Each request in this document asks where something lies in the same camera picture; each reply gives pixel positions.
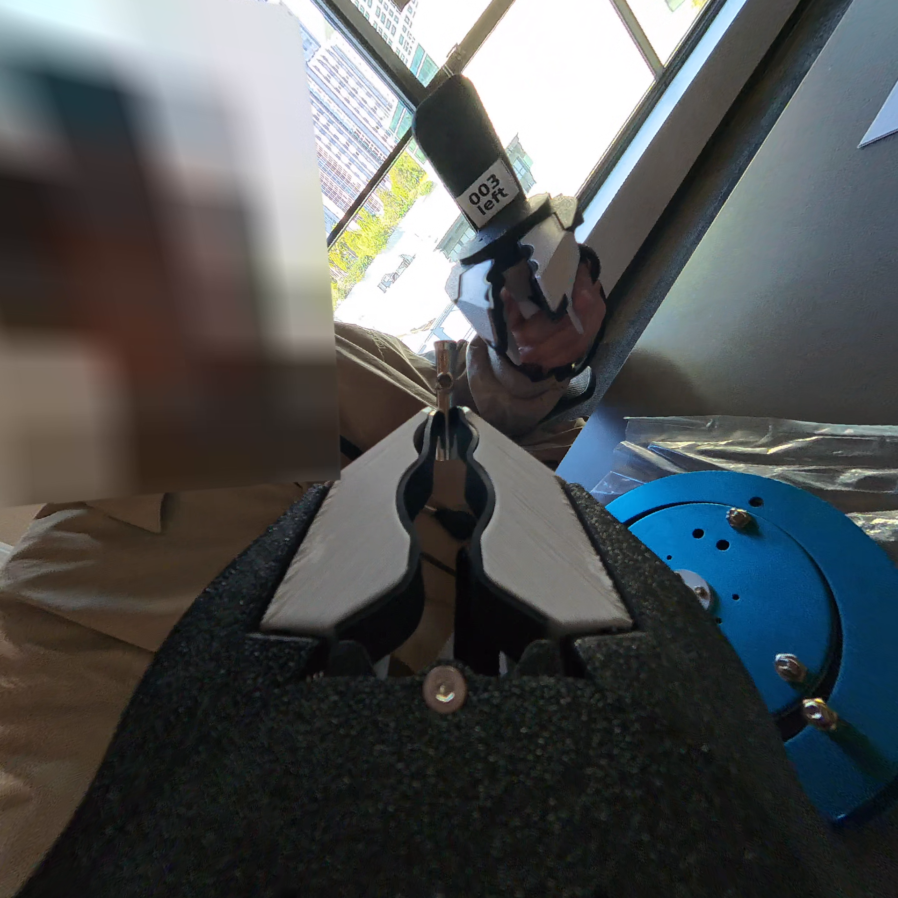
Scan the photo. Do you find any silver cross wrench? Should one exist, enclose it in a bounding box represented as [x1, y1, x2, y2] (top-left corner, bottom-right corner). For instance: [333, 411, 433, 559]
[429, 340, 458, 463]

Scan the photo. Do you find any large clear plastic bag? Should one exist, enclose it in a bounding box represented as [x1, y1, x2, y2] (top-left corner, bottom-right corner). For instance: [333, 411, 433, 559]
[593, 415, 898, 541]

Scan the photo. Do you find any blue metal turntable disc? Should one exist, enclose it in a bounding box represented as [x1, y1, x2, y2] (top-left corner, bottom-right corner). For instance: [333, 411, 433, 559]
[605, 471, 898, 825]

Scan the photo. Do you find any white paper sheet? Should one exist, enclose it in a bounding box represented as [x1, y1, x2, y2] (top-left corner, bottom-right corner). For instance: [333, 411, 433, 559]
[858, 90, 898, 150]

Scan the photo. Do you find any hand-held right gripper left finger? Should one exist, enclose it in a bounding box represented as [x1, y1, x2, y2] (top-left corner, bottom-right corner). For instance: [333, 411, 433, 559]
[260, 409, 437, 637]

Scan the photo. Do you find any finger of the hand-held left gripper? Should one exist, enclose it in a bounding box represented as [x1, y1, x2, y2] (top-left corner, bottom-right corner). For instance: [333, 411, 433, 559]
[448, 258, 521, 367]
[515, 239, 585, 334]

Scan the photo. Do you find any black window frame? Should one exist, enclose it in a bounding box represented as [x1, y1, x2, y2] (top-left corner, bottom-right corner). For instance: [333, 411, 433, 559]
[281, 0, 745, 338]

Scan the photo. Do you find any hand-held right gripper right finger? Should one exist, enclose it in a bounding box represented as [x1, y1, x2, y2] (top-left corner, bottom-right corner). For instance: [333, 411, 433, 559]
[455, 406, 634, 634]

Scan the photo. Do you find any person's left hand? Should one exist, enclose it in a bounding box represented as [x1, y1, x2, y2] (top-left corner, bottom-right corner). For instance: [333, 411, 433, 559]
[507, 279, 599, 369]

